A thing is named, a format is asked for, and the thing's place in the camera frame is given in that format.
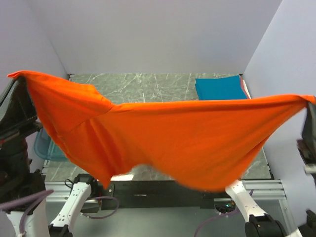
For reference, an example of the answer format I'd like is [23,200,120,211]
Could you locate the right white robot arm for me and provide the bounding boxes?
[217,103,316,237]

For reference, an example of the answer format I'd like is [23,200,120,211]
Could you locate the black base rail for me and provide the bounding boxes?
[99,180,229,209]

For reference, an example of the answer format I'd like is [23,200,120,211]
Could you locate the pink folded t shirt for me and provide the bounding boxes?
[239,75,251,99]

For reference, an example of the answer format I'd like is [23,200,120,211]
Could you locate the orange t shirt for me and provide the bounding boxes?
[9,71,316,191]

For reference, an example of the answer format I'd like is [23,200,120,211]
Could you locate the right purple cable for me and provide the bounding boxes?
[195,190,255,237]

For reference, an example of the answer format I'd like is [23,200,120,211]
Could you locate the blue folded t shirt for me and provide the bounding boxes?
[195,75,249,100]

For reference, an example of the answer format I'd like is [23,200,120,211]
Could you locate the teal plastic bin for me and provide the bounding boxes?
[34,128,68,162]

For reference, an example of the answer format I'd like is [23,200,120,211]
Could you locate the aluminium frame rail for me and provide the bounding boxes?
[45,180,286,202]

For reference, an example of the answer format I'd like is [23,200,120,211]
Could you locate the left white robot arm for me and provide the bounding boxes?
[0,76,99,237]

